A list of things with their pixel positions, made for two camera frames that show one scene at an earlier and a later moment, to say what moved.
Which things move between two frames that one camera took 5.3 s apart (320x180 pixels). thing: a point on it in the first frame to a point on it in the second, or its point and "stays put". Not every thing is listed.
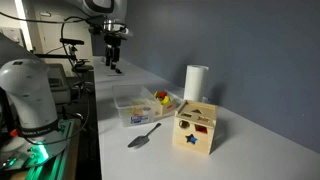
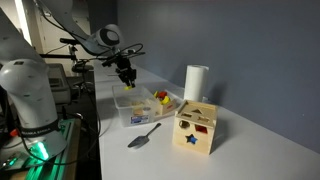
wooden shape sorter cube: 195,126 stays put
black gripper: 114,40 to 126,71
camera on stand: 80,65 stays put
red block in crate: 162,94 stays put
